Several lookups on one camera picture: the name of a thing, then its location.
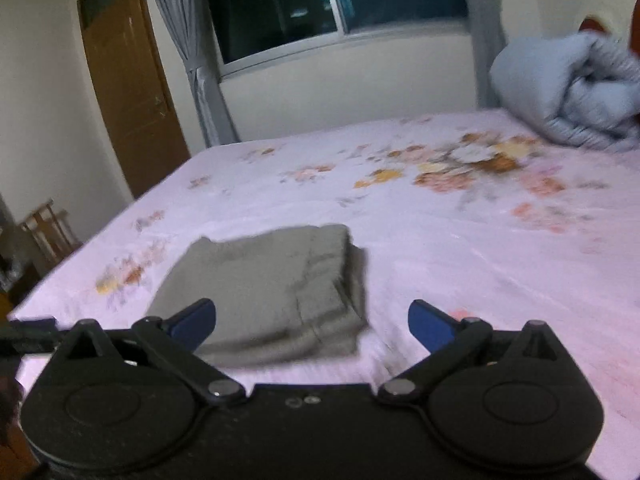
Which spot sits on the light blue rolled blanket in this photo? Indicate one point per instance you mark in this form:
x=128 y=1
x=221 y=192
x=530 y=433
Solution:
x=555 y=85

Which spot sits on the wooden chair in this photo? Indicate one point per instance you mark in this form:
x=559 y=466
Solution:
x=50 y=232

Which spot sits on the grey fleece pants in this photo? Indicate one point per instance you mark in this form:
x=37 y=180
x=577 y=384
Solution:
x=270 y=285

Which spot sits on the brown wooden door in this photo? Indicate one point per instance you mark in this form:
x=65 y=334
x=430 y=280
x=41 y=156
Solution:
x=132 y=90

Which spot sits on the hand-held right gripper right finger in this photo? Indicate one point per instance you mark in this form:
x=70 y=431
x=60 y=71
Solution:
x=431 y=326

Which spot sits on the grey curtain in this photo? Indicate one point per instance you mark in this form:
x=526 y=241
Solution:
x=200 y=70
x=482 y=35

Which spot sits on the reddish wooden headboard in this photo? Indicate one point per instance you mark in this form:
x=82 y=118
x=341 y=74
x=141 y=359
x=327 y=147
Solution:
x=595 y=26

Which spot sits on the dark glass window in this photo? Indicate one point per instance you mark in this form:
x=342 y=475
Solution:
x=280 y=5

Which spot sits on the pink floral bed sheet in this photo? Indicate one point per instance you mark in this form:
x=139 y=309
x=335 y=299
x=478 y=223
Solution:
x=450 y=240

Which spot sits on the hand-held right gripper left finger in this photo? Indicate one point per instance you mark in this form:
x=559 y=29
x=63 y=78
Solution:
x=192 y=324

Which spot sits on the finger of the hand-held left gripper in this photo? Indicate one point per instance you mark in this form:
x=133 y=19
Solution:
x=30 y=335

